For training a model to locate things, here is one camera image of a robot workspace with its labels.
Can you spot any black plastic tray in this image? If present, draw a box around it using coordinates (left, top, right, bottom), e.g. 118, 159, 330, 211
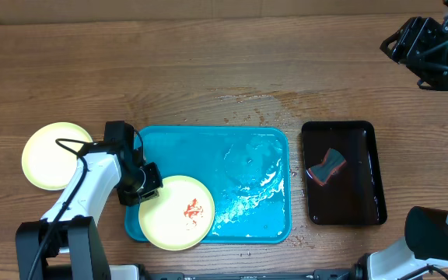
301, 121, 387, 226

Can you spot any teal plastic tray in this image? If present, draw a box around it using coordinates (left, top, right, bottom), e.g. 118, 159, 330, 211
135, 125, 292, 244

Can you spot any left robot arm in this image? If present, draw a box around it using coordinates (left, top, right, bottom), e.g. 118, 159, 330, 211
15, 121, 163, 279

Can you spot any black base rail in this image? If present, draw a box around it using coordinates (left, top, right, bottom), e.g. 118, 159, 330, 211
109, 264, 365, 280

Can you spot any yellow plate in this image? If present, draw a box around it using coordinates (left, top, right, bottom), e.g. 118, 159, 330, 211
21, 122, 93, 191
138, 175, 215, 251

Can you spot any orange sponge with green pad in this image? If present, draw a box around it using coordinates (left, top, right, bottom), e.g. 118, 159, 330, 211
306, 148, 347, 186

